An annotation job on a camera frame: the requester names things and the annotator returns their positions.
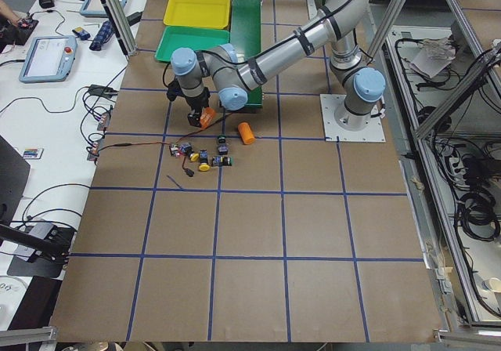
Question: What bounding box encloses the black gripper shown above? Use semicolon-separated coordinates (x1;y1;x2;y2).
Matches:
167;82;210;127

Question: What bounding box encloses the orange cylinder marked 4680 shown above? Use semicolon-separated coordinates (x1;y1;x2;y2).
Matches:
200;107;217;129

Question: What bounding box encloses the yellow push button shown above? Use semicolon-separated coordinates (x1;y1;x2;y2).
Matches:
198;149;211;172
179;143;199;162

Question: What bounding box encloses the plain orange cylinder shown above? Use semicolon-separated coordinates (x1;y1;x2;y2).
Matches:
237;121;256;145

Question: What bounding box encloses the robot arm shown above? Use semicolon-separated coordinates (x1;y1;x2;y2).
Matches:
167;0;386;132

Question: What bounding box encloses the green push button right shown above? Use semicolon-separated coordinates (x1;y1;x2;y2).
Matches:
217;135;229;155

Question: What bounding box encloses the green push button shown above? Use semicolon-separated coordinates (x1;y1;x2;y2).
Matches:
217;135;229;155
211;155;233;167

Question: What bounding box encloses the green push button left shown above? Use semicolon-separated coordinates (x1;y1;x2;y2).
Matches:
211;155;233;167

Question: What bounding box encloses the green plastic tray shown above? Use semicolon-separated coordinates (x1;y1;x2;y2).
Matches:
154;26;230;63

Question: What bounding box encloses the yellow plastic tray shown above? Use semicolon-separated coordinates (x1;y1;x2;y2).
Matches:
163;0;230;30

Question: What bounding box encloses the green conveyor belt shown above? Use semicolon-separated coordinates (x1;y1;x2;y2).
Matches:
218;0;265;114

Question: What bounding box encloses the blue checkered cloth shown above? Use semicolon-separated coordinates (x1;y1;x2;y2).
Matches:
89;20;114;51

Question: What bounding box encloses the far teach pendant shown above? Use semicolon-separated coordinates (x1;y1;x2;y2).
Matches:
79;0;132;18

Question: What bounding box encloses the teach pendant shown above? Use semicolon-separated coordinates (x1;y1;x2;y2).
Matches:
19;35;77;83
79;0;132;18

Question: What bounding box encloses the near teach pendant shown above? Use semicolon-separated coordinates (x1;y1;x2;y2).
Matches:
19;35;77;83

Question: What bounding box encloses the black power adapter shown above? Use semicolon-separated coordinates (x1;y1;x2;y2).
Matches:
38;0;55;9

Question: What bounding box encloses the red black power cable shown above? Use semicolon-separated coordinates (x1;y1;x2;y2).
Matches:
86;110;230;172

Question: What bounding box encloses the black inline switch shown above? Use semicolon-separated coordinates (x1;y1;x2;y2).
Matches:
184;168;194;177

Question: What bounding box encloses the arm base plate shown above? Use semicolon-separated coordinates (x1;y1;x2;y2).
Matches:
320;94;386;143

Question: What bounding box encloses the aluminium frame post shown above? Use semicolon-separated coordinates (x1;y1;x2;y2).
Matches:
100;0;137;57

